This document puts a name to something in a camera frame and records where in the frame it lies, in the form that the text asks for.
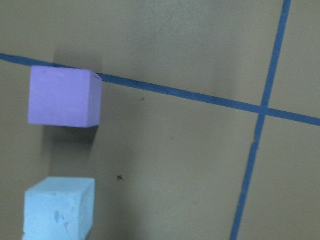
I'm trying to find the light blue foam block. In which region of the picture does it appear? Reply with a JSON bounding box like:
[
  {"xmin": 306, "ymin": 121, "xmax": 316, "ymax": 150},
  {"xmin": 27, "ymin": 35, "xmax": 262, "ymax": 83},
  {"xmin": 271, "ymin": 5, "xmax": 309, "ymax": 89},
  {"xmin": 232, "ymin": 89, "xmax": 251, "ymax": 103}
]
[{"xmin": 22, "ymin": 177, "xmax": 96, "ymax": 240}]

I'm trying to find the purple foam block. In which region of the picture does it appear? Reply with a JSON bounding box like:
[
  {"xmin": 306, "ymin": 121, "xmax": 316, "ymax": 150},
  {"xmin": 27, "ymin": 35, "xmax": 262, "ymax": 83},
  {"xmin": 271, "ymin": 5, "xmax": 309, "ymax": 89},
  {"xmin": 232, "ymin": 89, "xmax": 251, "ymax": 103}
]
[{"xmin": 28, "ymin": 66, "xmax": 103, "ymax": 128}]

